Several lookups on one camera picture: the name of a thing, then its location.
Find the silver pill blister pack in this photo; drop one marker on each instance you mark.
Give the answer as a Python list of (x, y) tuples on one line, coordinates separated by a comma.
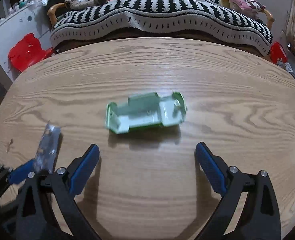
[(48, 149)]

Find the black white striped sofa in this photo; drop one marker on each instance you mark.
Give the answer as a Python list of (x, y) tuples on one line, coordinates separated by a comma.
[(161, 17)]

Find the white cabinet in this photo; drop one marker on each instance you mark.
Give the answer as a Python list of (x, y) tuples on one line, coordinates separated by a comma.
[(32, 19)]

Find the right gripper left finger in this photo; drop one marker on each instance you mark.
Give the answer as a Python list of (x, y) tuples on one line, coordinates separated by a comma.
[(35, 216)]

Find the pink cartoon pillow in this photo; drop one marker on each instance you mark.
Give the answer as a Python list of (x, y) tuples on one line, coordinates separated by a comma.
[(243, 5)]

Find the green toy car shell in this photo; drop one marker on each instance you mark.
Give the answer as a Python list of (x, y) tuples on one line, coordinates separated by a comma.
[(145, 111)]

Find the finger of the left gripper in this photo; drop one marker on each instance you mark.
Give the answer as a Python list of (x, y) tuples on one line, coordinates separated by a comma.
[(19, 174)]

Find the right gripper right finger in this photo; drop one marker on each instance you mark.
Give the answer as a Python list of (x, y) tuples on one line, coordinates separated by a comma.
[(260, 218)]

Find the red bag on floor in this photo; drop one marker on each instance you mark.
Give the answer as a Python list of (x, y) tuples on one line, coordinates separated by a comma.
[(277, 53)]

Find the red bear plastic chair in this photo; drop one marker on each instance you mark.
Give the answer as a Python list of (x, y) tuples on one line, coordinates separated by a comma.
[(27, 52)]

